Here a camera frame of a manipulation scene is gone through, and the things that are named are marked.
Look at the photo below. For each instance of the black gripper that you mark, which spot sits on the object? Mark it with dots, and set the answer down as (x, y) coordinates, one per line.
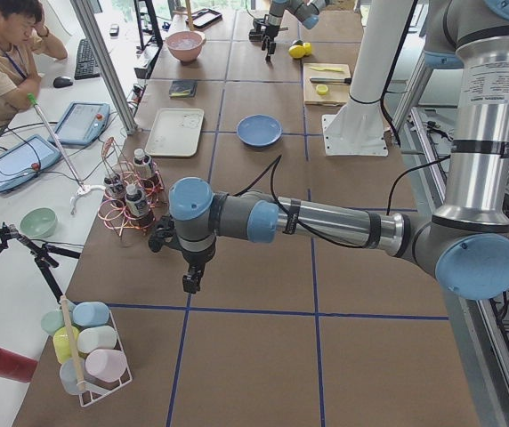
(197, 259)
(270, 33)

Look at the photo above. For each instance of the blue round plate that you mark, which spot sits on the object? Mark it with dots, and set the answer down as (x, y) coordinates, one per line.
(259, 130)

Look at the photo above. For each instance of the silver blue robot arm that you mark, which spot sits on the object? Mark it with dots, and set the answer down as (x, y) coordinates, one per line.
(465, 244)

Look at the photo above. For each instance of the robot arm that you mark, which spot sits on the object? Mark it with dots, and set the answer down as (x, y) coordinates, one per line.
(306, 12)

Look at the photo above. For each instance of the dark metal scoop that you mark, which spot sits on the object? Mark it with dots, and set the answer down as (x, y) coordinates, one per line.
(256, 34)

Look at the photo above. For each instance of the yellow lemon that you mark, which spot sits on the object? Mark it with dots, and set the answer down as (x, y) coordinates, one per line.
(300, 50)

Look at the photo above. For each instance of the half lemon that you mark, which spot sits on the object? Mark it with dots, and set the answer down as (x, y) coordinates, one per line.
(321, 89)

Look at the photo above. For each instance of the yellow plastic knife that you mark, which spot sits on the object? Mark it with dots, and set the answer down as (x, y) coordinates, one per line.
(329, 69)

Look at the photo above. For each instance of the black rectangular tray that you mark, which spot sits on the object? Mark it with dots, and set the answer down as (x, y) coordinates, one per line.
(205, 17)

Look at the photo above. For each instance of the pink mixing bowl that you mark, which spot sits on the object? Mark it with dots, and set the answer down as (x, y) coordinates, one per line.
(186, 46)

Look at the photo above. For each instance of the dark drink bottle front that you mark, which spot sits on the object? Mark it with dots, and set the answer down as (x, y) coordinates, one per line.
(138, 205)

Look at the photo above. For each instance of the dark drink bottle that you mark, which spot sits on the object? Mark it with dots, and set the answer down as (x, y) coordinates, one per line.
(115, 189)
(143, 166)
(138, 205)

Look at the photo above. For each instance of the white cup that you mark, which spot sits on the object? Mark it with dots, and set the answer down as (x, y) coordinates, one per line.
(98, 337)

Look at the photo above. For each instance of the light blue cup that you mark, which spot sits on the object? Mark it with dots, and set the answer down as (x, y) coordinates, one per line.
(89, 314)

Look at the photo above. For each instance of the dark drink bottle left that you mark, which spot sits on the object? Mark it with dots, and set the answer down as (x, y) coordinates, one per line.
(115, 189)

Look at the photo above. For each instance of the pink cup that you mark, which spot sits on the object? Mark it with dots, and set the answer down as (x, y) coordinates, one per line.
(106, 365)

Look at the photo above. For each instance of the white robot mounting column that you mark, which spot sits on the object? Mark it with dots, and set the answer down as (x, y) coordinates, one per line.
(358, 127)

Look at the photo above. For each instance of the cream rectangular tray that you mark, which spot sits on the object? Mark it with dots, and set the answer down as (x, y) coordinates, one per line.
(175, 132)

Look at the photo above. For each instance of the dark drink bottle back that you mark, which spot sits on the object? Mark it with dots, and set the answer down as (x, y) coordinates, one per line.
(143, 166)

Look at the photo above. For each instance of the yellow cup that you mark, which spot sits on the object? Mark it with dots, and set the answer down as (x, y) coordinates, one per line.
(61, 345)

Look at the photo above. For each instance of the silver reacher stick green tip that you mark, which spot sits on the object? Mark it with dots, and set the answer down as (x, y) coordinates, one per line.
(83, 188)

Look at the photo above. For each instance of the mint green cup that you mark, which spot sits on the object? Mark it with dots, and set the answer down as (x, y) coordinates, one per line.
(52, 321)

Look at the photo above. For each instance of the grey blue cup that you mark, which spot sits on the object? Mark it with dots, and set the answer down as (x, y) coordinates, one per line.
(68, 376)

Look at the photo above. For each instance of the mint green bowl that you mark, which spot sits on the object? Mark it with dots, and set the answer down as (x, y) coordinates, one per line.
(39, 223)

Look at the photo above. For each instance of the black keyboard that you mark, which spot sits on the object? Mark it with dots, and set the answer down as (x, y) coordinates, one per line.
(86, 63)

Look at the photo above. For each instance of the far blue teach pendant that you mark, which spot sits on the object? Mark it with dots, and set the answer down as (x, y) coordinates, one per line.
(82, 123)

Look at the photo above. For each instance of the blue teach pendant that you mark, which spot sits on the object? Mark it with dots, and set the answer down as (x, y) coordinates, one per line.
(24, 161)
(82, 123)

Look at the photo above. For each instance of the near blue teach pendant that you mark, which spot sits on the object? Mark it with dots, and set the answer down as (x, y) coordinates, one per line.
(24, 161)

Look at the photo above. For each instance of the black computer mouse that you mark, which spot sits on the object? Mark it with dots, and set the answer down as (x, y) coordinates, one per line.
(62, 82)

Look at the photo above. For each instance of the red cylinder tube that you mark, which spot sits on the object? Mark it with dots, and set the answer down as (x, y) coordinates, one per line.
(14, 366)

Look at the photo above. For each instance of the seated man beige shirt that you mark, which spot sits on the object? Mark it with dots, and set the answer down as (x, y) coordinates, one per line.
(23, 34)

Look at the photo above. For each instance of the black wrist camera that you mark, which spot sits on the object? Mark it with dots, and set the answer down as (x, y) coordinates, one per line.
(163, 234)

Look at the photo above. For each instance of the black handled knife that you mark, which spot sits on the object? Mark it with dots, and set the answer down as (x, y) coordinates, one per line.
(331, 80)

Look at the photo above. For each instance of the copper wire bottle rack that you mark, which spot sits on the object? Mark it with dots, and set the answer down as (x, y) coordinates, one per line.
(119, 219)

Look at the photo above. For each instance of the white wire cup basket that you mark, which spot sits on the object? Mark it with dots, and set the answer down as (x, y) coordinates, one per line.
(93, 389)

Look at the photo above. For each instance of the aluminium frame post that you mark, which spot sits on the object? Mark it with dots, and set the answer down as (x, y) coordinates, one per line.
(85, 16)

